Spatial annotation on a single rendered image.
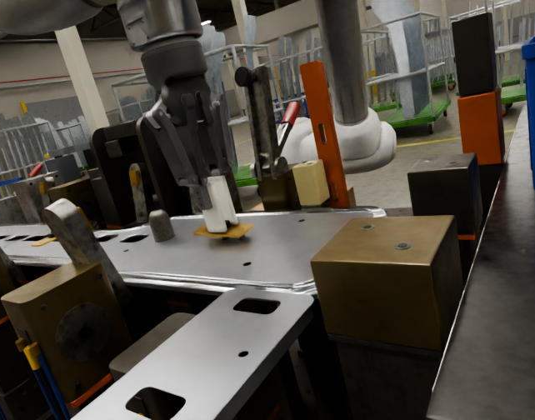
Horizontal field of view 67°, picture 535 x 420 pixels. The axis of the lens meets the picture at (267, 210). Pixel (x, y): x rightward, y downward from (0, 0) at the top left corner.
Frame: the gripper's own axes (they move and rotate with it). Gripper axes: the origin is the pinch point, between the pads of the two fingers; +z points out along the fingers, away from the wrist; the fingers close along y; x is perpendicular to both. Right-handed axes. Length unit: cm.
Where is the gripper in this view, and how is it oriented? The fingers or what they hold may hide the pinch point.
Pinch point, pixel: (216, 204)
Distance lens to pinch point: 54.8
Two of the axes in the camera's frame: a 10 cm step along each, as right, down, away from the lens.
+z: 2.4, 9.3, 2.7
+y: -5.3, 3.6, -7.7
